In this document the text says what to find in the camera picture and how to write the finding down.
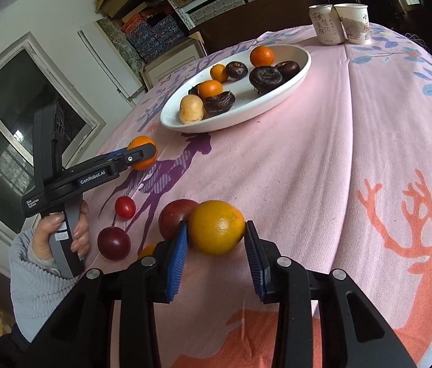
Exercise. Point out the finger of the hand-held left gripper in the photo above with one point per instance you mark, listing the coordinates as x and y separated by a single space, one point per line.
118 153
135 157

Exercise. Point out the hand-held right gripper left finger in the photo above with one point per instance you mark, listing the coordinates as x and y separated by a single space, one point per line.
173 264

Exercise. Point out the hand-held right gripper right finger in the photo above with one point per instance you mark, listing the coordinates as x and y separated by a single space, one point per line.
254 264

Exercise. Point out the yellow-green orange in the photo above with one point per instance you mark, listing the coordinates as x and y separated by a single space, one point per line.
216 226

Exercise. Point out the dark brown water chestnut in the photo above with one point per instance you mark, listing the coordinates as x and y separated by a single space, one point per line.
236 69
193 90
289 68
265 78
219 102

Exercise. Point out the white ceramic plate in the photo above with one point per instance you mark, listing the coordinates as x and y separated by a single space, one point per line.
269 103

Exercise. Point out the large orange mandarin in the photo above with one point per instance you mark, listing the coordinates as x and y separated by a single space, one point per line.
262 56

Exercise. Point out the person's left forearm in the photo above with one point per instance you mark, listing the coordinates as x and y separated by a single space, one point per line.
32 287

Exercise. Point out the person's left hand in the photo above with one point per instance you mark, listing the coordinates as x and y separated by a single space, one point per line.
43 237

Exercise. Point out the large dark red plum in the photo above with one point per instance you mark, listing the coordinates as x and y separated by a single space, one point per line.
171 216

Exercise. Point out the small red plum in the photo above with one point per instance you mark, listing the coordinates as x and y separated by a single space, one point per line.
125 207

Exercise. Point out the sliding glass window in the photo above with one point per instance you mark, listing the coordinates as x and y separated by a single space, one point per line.
9 142

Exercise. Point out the white leaning board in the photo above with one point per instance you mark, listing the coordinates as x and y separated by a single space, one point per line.
104 57

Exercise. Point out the grey marble slab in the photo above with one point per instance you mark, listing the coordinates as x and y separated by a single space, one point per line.
120 42

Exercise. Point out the pink deer print tablecloth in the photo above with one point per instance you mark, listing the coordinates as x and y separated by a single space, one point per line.
315 161

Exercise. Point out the stack of blue patterned boxes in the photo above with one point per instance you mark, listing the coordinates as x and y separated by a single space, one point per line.
154 38

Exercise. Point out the white metal shelving rack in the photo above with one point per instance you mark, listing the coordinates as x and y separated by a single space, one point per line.
173 2

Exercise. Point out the dark wooden cabinet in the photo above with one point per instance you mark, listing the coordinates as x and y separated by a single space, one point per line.
246 23

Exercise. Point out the white drink can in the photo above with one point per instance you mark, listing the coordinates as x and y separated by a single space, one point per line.
325 25

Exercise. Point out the white paper cup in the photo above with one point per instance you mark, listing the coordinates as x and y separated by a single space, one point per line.
354 23

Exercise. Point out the pale wooden picture frame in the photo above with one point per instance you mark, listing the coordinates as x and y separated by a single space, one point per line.
170 65

